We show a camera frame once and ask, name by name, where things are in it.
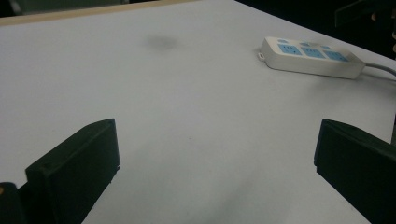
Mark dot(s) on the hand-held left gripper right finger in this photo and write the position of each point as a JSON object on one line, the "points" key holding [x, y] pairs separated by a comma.
{"points": [[358, 165]]}

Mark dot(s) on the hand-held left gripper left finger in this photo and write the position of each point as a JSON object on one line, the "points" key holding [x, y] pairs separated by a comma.
{"points": [[74, 174]]}

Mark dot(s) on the white power strip blue sockets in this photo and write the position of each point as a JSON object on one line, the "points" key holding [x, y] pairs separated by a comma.
{"points": [[308, 60]]}

